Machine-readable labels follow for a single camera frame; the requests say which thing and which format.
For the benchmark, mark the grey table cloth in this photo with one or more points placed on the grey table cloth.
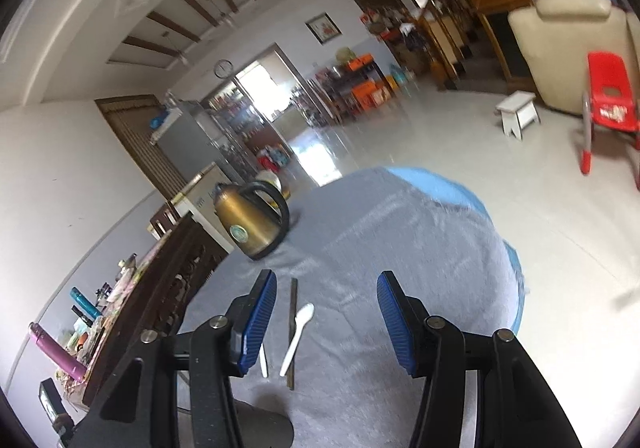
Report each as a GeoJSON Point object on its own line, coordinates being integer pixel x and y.
{"type": "Point", "coordinates": [436, 237]}

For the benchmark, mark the gold electric kettle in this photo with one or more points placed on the gold electric kettle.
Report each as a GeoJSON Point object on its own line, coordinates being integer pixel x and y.
{"type": "Point", "coordinates": [255, 215]}

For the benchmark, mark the dark carved wooden sideboard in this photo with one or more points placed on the dark carved wooden sideboard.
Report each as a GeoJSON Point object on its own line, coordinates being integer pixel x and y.
{"type": "Point", "coordinates": [184, 260]}

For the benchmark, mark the round wall clock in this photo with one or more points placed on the round wall clock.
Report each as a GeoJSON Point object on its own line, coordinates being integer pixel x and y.
{"type": "Point", "coordinates": [223, 69]}

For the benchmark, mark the wooden chair back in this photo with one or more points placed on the wooden chair back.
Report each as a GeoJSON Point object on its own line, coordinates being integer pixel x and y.
{"type": "Point", "coordinates": [163, 221]}

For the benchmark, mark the dark metal chopstick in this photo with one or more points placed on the dark metal chopstick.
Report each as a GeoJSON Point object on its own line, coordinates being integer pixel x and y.
{"type": "Point", "coordinates": [290, 375]}

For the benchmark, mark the framed wall picture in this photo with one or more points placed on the framed wall picture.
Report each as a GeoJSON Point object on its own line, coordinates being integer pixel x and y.
{"type": "Point", "coordinates": [323, 28]}

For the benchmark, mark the white plastic spoon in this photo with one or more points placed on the white plastic spoon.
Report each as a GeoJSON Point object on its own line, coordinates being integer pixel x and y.
{"type": "Point", "coordinates": [302, 317]}
{"type": "Point", "coordinates": [263, 362]}

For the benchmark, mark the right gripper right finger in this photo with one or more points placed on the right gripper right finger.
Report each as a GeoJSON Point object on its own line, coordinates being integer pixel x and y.
{"type": "Point", "coordinates": [414, 344]}

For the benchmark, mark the orange crate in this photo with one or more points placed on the orange crate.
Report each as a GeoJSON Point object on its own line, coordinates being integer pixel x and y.
{"type": "Point", "coordinates": [370, 94]}

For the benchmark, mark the grey refrigerator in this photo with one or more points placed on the grey refrigerator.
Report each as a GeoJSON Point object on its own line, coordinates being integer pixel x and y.
{"type": "Point", "coordinates": [193, 138]}

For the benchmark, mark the teal thermos bottle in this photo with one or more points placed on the teal thermos bottle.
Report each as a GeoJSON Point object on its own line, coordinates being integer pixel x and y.
{"type": "Point", "coordinates": [84, 304]}

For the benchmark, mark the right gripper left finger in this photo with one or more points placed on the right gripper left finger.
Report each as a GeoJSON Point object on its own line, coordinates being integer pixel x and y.
{"type": "Point", "coordinates": [249, 316]}

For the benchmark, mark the cream leather armchair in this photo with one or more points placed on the cream leather armchair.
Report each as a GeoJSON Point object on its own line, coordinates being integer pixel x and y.
{"type": "Point", "coordinates": [556, 36]}

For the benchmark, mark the small white stool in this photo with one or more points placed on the small white stool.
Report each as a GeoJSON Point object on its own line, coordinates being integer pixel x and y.
{"type": "Point", "coordinates": [516, 112]}

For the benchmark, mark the black utensil holder cup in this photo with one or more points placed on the black utensil holder cup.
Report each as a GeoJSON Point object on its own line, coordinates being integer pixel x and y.
{"type": "Point", "coordinates": [261, 428]}

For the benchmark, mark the purple thermos bottle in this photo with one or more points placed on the purple thermos bottle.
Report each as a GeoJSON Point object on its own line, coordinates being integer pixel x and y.
{"type": "Point", "coordinates": [57, 353]}

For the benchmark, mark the red plastic child chair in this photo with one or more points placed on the red plastic child chair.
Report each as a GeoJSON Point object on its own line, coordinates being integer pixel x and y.
{"type": "Point", "coordinates": [608, 102]}

